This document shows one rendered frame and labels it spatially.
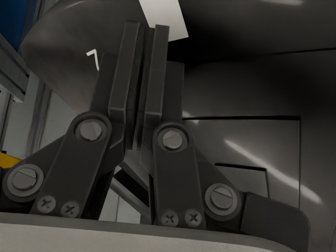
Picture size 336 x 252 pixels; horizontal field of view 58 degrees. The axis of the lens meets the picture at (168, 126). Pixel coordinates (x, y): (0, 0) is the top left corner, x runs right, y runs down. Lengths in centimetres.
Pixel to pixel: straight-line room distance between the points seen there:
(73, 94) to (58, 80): 1
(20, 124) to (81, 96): 92
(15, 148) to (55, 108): 18
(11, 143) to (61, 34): 95
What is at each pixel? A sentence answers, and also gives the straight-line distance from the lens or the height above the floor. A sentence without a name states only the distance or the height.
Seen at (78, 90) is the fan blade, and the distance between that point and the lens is 19.
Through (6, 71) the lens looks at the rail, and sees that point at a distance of 65.
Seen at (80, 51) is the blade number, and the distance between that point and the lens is 16.
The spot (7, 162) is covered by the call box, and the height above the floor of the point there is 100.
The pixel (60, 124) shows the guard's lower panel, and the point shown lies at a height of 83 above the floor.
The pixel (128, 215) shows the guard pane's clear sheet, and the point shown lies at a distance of 102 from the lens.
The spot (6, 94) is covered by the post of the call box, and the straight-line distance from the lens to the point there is 67.
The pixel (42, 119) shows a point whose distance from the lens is 108.
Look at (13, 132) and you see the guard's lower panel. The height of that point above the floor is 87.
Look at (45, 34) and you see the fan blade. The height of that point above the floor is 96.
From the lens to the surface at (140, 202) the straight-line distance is 29.
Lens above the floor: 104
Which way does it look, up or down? 14 degrees down
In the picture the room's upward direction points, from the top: 175 degrees counter-clockwise
